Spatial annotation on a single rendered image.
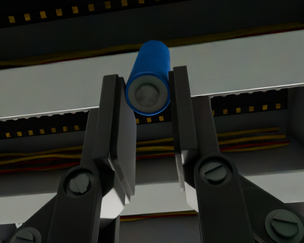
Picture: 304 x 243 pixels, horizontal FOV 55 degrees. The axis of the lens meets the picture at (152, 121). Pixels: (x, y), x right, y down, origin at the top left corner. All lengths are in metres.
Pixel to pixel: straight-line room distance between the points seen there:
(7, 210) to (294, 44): 0.41
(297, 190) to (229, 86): 0.20
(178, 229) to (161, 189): 0.26
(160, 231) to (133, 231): 0.06
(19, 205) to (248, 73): 0.35
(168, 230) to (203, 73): 0.44
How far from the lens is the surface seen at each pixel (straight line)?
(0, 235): 0.74
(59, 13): 0.40
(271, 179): 0.41
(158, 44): 0.16
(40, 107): 0.29
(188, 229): 0.64
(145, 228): 0.66
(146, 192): 0.40
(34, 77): 0.29
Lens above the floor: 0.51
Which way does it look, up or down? 42 degrees up
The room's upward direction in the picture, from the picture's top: 169 degrees clockwise
